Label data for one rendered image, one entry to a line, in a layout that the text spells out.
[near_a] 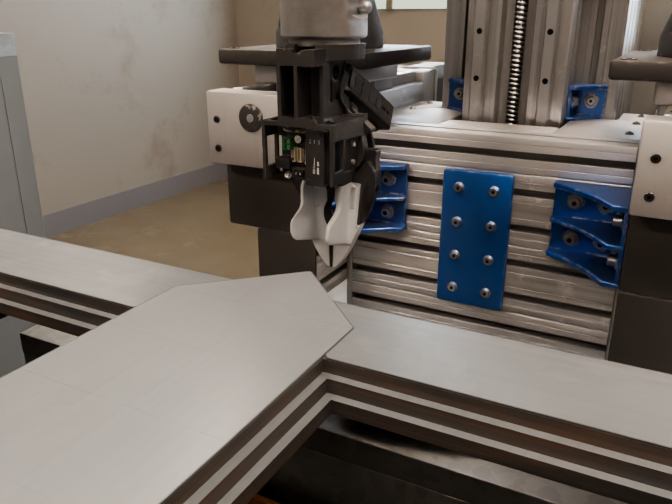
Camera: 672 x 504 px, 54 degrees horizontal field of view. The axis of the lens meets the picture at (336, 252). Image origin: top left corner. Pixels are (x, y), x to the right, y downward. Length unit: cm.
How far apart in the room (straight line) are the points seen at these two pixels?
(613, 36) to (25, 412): 82
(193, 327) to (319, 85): 22
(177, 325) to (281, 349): 9
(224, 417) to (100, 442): 7
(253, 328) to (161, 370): 8
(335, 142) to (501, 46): 43
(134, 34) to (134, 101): 37
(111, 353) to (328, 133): 24
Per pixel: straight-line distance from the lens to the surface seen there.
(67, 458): 41
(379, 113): 66
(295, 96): 56
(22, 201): 140
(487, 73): 94
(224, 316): 54
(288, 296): 57
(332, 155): 55
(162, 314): 55
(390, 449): 67
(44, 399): 47
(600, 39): 100
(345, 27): 56
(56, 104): 365
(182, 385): 45
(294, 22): 57
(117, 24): 394
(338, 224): 60
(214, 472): 39
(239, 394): 44
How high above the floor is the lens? 108
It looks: 20 degrees down
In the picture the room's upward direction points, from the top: straight up
